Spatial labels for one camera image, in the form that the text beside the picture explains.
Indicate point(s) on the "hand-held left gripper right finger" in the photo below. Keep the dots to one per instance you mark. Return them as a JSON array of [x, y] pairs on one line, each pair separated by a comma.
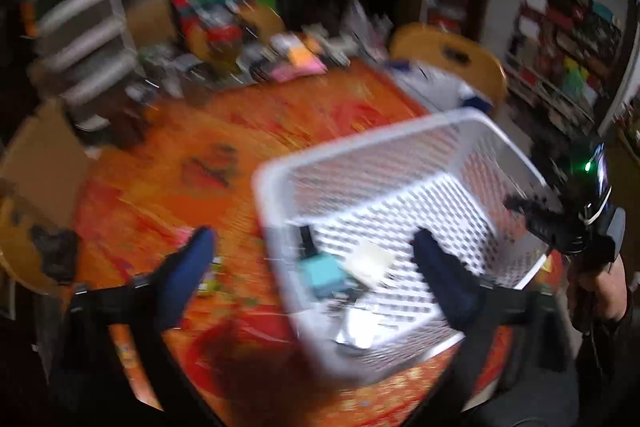
[[447, 279]]

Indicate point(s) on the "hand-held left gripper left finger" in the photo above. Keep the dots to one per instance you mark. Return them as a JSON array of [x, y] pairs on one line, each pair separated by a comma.
[[187, 277]]

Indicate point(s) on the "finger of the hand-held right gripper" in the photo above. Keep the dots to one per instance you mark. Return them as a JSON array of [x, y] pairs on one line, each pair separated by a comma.
[[547, 222]]

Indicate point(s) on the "white perforated plastic basket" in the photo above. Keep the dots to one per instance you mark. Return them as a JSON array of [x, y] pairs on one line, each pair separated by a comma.
[[415, 207]]

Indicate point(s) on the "small white charger plug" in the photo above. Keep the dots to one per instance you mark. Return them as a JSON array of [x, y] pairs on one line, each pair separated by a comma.
[[356, 328]]

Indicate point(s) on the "blue charger plug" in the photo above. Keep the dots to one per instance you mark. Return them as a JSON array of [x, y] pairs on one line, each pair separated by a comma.
[[324, 276]]

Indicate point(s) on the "person's right forearm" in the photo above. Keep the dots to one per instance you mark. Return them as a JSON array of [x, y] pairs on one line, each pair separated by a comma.
[[610, 372]]

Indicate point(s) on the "person's right hand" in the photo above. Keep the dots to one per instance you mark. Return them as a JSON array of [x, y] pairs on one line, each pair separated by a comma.
[[607, 289]]

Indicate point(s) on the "yellow green toy car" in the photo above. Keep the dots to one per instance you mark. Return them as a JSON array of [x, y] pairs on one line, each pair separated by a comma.
[[211, 278]]

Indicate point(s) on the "red patterned tablecloth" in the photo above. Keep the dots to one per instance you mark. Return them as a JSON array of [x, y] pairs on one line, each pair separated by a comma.
[[165, 187]]

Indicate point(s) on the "black phone holder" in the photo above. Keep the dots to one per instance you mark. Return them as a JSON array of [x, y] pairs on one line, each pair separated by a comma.
[[55, 252]]

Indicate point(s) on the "white shelf with boxes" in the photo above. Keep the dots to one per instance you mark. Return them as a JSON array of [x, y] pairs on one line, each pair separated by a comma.
[[565, 47]]

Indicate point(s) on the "open cardboard box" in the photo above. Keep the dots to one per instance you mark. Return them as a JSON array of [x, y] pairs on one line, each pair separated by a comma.
[[42, 157]]

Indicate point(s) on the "large glass pickle jar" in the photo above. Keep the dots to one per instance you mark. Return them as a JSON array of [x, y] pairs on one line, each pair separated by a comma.
[[220, 44]]

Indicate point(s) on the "clutter of small table items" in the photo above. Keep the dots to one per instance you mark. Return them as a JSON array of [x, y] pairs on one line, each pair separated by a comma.
[[300, 57]]

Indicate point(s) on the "white plastic drawer tower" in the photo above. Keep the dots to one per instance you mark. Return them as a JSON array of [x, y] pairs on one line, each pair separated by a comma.
[[75, 22]]

